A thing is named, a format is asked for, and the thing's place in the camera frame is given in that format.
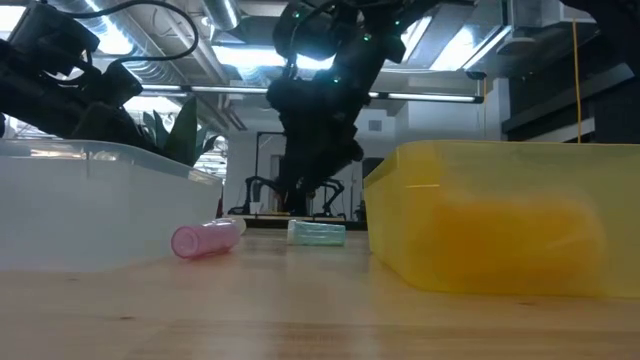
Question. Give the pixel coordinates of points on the background station table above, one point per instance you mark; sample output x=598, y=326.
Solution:
x=270, y=222

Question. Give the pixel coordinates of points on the black background robot arm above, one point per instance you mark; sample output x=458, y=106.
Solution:
x=252, y=192
x=332, y=192

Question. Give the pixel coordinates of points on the black background station frame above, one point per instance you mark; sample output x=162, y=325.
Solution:
x=256, y=165

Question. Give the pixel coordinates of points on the spiral silver air duct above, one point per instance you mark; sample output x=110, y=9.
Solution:
x=150, y=72

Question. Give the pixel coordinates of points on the pink pill bottle white cap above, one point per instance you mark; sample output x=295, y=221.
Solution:
x=205, y=240

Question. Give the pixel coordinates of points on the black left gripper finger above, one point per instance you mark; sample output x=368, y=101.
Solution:
x=115, y=127

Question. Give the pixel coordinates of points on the yellow translucent plastic bin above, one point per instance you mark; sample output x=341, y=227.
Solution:
x=500, y=167

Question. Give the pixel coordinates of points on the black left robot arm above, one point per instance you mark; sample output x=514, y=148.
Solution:
x=50, y=35

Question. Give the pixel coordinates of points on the grey wall vent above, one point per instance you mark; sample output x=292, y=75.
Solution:
x=375, y=125

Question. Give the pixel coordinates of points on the black dome camera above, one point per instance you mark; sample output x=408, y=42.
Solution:
x=476, y=75

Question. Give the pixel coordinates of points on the red object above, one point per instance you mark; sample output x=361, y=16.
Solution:
x=220, y=205

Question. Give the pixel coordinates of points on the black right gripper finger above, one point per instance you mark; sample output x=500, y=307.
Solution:
x=309, y=190
x=291, y=195

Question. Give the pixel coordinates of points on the round silver air duct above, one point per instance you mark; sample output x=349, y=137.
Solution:
x=222, y=12

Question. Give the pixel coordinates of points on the white ceiling vent box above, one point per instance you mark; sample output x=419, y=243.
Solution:
x=540, y=20

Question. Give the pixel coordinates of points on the green leafy plant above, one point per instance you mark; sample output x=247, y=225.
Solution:
x=180, y=135

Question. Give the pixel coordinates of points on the white translucent plastic bin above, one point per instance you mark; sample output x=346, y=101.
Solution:
x=100, y=215

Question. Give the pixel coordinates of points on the black cabinet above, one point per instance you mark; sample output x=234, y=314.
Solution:
x=372, y=167

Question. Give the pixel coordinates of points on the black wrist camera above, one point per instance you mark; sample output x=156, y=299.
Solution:
x=122, y=82
x=310, y=30

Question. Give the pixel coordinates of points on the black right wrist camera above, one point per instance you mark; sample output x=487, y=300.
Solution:
x=310, y=30

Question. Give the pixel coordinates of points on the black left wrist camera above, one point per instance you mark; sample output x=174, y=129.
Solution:
x=122, y=82

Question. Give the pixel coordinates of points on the teal pill bottle white cap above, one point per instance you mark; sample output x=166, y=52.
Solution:
x=316, y=233

